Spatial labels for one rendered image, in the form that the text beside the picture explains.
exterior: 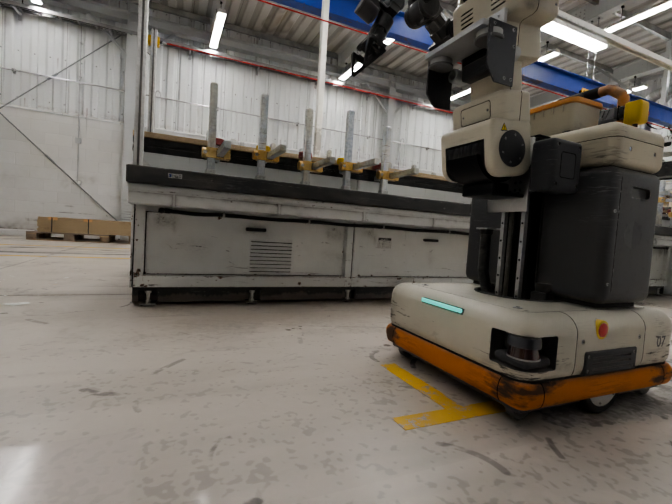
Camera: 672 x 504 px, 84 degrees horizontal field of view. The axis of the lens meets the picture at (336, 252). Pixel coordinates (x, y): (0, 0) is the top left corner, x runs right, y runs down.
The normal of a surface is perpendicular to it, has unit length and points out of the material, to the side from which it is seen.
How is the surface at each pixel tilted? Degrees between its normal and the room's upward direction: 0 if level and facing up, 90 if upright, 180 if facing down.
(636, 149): 90
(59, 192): 90
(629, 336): 90
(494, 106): 98
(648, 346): 90
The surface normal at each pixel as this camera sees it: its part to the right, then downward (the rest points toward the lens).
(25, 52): 0.41, 0.07
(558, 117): -0.91, 0.00
